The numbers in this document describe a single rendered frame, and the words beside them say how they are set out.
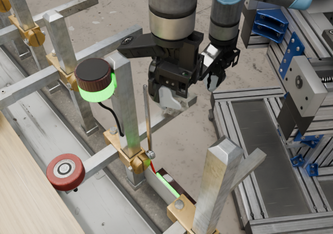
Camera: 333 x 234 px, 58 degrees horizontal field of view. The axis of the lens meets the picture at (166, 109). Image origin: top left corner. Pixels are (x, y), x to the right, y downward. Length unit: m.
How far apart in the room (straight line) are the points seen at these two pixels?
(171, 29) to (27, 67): 0.92
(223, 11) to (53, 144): 0.72
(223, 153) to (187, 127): 1.49
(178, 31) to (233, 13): 0.30
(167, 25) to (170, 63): 0.10
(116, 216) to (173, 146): 0.92
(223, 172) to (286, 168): 1.19
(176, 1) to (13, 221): 0.52
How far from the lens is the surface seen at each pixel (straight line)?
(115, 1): 3.02
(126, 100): 0.59
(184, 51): 0.51
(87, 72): 0.51
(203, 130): 1.88
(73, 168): 0.72
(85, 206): 0.99
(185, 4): 0.46
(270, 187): 1.51
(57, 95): 1.16
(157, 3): 0.46
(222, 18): 0.76
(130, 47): 0.57
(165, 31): 0.48
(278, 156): 1.61
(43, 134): 1.17
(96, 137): 1.00
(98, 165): 0.76
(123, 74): 0.54
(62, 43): 0.77
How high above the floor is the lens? 1.51
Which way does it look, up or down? 50 degrees down
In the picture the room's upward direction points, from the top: straight up
